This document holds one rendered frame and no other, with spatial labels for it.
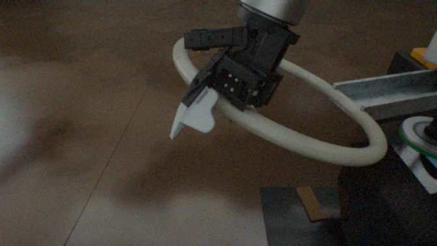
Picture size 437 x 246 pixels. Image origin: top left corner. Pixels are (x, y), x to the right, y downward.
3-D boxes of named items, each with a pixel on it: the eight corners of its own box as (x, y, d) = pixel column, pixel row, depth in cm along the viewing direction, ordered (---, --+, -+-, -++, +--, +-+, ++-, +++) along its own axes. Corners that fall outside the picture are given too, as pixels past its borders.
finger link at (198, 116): (184, 153, 35) (231, 100, 35) (157, 127, 37) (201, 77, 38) (193, 159, 37) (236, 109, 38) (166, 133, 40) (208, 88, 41)
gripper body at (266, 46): (238, 116, 36) (282, 28, 30) (196, 83, 39) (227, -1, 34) (266, 109, 42) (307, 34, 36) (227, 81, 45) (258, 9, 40)
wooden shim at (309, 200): (295, 189, 185) (296, 187, 184) (309, 187, 186) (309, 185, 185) (311, 221, 165) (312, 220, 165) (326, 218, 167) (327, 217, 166)
